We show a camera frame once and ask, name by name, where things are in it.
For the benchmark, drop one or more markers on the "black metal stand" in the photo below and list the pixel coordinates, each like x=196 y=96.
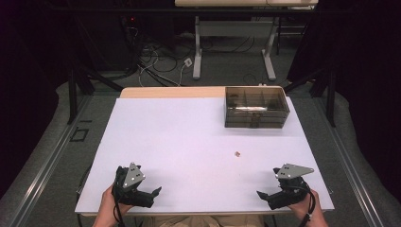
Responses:
x=73 y=94
x=330 y=97

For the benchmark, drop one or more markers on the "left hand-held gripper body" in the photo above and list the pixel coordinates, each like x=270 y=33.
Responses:
x=132 y=176

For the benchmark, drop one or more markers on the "dark curtain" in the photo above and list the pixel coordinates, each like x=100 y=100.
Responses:
x=28 y=63
x=372 y=78

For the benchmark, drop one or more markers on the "transparent grey drawer box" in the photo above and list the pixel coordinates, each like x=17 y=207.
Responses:
x=256 y=107

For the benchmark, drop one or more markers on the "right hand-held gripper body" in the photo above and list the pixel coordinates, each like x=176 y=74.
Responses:
x=293 y=171

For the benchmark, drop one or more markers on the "person's left hand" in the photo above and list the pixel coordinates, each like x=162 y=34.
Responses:
x=108 y=205

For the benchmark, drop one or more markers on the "small pink-brown item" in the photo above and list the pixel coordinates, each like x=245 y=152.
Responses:
x=237 y=153

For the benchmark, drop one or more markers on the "person's right hand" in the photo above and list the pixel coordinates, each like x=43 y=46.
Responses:
x=307 y=206

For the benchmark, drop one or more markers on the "white-legged desk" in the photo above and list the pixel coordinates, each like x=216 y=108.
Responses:
x=233 y=28

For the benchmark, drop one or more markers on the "light wooden table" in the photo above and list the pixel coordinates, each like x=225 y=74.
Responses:
x=170 y=92

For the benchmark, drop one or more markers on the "aluminium floor rail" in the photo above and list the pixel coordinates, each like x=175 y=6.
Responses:
x=47 y=164
x=350 y=164

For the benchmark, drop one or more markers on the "black horizontal bar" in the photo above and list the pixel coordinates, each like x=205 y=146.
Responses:
x=189 y=10

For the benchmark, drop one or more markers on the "white power adapter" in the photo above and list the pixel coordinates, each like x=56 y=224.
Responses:
x=188 y=62

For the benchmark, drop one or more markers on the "power strip with red light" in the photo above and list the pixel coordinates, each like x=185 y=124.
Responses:
x=131 y=19

